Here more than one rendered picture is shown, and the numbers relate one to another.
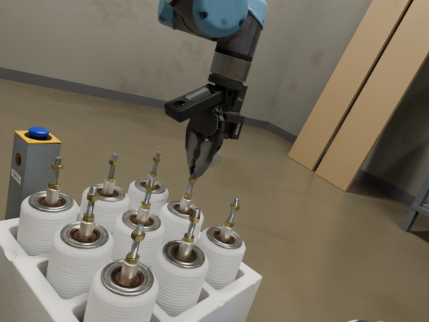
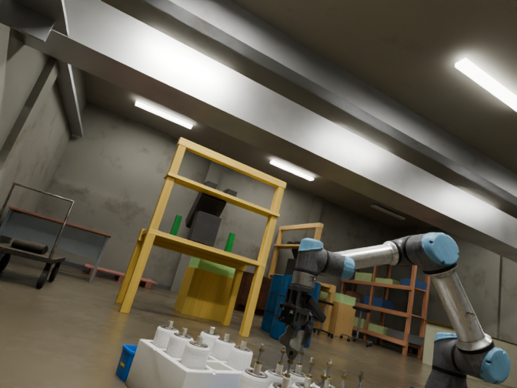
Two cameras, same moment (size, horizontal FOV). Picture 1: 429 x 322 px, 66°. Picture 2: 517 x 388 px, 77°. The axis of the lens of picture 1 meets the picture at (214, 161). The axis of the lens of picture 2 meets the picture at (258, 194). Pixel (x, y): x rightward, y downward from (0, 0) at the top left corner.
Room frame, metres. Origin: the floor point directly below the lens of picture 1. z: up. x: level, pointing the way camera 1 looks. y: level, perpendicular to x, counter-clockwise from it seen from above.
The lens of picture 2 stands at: (1.75, 0.02, 0.50)
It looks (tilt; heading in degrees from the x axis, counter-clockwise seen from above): 16 degrees up; 191
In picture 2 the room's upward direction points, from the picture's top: 15 degrees clockwise
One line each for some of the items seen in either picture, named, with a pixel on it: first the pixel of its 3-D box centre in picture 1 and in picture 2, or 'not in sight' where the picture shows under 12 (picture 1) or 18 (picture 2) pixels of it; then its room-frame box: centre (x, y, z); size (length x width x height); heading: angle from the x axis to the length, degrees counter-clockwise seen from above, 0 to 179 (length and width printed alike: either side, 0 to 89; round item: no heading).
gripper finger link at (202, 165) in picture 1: (210, 160); (285, 340); (0.66, 0.01, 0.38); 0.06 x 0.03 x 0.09; 141
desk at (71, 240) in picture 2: not in sight; (55, 245); (-2.73, -3.67, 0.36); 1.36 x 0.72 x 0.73; 123
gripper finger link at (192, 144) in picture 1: (199, 153); (295, 344); (0.69, 0.04, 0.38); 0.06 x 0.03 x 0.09; 141
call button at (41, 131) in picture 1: (38, 133); not in sight; (0.67, 0.38, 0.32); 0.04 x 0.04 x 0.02
